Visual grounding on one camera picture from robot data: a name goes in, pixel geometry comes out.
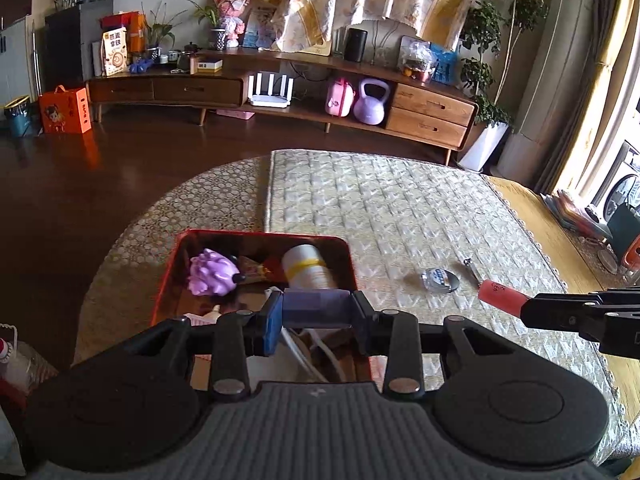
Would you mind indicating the clear plastic bag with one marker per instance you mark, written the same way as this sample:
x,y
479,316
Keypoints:
x,y
419,57

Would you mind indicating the small yellow white box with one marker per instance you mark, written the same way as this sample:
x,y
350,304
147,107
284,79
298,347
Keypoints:
x,y
210,66

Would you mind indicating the orange gift box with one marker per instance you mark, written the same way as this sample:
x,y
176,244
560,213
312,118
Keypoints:
x,y
65,112

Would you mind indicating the dark teapot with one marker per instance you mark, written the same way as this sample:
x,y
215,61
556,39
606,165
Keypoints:
x,y
191,49

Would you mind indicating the blue picture book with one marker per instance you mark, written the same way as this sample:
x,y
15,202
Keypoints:
x,y
260,27

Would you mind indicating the stack of magazines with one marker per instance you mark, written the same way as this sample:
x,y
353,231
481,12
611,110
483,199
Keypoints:
x,y
575,215

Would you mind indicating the white standing air conditioner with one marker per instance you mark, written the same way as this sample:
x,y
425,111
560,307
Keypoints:
x,y
550,60

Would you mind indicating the purple kettlebell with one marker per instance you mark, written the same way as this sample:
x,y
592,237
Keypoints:
x,y
371,107

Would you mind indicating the blue crate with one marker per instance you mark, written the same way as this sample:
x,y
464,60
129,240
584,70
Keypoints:
x,y
446,65

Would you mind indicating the lace tablecloth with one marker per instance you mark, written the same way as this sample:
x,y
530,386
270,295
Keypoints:
x,y
150,210

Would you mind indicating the blue toy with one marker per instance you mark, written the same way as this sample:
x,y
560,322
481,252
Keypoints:
x,y
141,66

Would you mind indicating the pink doll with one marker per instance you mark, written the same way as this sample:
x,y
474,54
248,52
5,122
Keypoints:
x,y
232,17

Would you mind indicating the tall potted plant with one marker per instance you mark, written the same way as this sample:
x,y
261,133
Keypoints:
x,y
216,35

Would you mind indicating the pink tube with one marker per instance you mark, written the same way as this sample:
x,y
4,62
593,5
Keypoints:
x,y
500,297

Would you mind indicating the black speaker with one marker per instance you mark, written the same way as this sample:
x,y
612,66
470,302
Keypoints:
x,y
356,45

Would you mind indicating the red candy packet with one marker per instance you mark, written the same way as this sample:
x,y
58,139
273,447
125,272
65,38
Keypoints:
x,y
270,267

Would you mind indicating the red tin box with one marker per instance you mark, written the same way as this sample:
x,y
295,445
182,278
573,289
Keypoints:
x,y
170,285

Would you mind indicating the purple block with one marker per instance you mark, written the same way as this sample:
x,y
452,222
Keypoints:
x,y
315,310

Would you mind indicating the small yellow white bottle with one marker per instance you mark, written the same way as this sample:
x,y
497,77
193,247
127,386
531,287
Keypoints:
x,y
307,267

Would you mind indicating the quilted beige table mat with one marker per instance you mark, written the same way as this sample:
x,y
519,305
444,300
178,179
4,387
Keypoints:
x,y
400,210

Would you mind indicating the pink flat box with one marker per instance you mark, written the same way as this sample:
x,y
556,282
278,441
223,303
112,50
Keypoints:
x,y
235,114

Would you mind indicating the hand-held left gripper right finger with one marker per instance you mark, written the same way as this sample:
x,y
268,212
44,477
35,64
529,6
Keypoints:
x,y
357,320

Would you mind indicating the white brown snack box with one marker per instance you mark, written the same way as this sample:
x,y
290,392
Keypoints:
x,y
115,52

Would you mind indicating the pink bag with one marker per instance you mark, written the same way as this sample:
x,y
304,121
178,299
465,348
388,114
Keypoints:
x,y
340,97

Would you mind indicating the red-capped bottle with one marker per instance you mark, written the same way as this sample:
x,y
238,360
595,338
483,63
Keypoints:
x,y
5,350

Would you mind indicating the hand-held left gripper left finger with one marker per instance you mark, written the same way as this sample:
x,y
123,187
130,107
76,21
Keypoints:
x,y
272,325

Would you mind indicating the small metal nail clipper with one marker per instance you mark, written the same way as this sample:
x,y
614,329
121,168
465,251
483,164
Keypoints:
x,y
471,267

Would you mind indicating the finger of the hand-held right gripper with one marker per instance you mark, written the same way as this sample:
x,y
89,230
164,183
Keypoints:
x,y
622,296
560,312

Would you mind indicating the dark cabinet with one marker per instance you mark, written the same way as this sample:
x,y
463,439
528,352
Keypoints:
x,y
70,50

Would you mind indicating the wooden TV stand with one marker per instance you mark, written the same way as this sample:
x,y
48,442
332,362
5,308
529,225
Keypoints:
x,y
430,110

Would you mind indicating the large green houseplant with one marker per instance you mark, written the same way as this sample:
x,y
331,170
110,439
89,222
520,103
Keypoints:
x,y
482,35

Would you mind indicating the teal bucket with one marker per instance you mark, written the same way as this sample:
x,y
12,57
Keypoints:
x,y
20,117

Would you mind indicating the orange paper bag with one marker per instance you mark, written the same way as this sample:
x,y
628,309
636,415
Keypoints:
x,y
137,35

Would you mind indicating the white router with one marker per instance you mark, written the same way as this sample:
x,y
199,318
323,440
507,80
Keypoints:
x,y
270,92

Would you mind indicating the white planter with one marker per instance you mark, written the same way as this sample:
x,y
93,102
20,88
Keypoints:
x,y
482,147

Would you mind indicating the small potted plant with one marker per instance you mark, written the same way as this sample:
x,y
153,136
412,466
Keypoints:
x,y
155,42

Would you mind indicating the purple spiky toy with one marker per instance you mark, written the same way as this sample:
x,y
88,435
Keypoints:
x,y
215,272

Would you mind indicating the red flat box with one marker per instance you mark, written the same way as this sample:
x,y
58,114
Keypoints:
x,y
117,20

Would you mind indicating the yellow window curtain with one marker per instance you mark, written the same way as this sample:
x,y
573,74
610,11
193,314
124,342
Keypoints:
x,y
605,60

